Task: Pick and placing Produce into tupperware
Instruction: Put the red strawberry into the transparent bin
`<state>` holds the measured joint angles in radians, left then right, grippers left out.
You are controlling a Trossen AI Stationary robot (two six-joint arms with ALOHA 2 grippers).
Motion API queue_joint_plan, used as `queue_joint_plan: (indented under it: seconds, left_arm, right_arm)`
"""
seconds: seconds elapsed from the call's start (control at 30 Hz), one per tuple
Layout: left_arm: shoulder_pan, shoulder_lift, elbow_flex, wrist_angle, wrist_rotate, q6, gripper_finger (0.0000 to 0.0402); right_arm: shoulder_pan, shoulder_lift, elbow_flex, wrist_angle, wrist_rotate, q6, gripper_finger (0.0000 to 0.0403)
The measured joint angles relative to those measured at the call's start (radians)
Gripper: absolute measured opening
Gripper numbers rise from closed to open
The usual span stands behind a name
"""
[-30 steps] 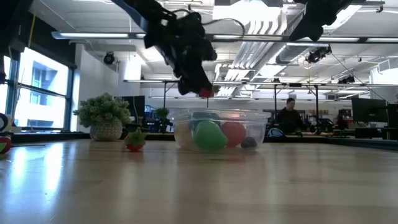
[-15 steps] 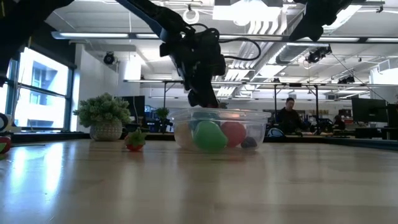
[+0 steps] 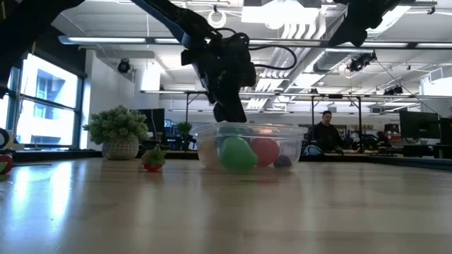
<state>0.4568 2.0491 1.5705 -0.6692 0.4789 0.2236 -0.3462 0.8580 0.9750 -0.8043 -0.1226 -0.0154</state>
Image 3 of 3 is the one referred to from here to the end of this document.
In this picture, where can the green toy pear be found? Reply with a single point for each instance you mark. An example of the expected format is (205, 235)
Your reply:
(237, 155)

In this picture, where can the black computer monitor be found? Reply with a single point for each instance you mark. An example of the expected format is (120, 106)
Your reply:
(446, 130)
(153, 120)
(418, 125)

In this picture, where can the red strawberries with green leaves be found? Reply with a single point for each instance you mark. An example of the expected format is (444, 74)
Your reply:
(152, 166)

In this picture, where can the long ceiling light strip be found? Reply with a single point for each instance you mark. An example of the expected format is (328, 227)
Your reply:
(106, 40)

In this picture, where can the large glass window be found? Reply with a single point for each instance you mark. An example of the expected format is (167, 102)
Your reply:
(46, 120)

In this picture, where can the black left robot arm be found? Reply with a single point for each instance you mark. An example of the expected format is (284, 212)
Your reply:
(176, 17)

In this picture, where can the small dark toy berry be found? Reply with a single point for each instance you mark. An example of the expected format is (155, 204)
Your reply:
(282, 161)

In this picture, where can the large red toy tomato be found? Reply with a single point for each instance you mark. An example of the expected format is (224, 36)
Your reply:
(265, 151)

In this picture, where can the small background potted plant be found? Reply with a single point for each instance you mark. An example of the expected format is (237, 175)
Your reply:
(183, 128)

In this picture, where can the black aluminium table frame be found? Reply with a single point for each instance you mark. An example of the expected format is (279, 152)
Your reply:
(42, 156)

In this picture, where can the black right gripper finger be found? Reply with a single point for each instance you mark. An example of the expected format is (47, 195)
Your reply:
(355, 35)
(342, 33)

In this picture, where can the black ceiling camera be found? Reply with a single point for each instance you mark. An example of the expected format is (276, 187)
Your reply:
(360, 62)
(123, 66)

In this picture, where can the red toy cherry with stem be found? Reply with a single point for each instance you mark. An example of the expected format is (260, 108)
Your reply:
(4, 163)

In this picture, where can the blue and white helmet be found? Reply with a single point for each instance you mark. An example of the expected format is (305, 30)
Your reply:
(312, 151)

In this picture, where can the clear plastic tupperware container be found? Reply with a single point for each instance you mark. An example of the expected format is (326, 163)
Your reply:
(293, 137)

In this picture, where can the green artificial potted plant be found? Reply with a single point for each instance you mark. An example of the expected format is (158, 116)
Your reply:
(116, 127)

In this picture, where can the person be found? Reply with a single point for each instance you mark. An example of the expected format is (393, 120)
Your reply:
(326, 134)

